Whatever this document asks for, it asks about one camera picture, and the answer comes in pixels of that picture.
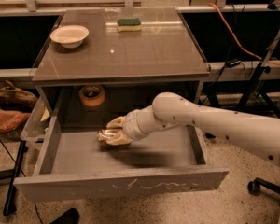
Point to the grey drawer cabinet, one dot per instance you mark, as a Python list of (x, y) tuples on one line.
[(138, 61)]

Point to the roll of masking tape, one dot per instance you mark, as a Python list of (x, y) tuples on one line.
[(92, 95)]

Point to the black office chair base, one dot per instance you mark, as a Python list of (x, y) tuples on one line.
[(255, 186)]

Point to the clear plastic bin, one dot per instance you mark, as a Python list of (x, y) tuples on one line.
[(36, 126)]

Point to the black stand leg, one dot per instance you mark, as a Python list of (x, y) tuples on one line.
[(10, 207)]

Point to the orange cloth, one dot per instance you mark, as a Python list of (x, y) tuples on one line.
[(10, 120)]

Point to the black power adapter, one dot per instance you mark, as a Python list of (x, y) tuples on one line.
[(232, 63)]

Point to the green yellow sponge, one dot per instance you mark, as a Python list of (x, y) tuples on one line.
[(128, 25)]

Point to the open grey top drawer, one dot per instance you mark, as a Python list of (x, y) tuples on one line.
[(72, 164)]

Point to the white bowl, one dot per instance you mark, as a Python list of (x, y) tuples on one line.
[(69, 36)]

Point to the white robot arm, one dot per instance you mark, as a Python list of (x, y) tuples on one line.
[(257, 135)]

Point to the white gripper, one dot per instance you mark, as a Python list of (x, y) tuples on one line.
[(132, 127)]

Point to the brown bag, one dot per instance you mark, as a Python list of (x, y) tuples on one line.
[(12, 97)]

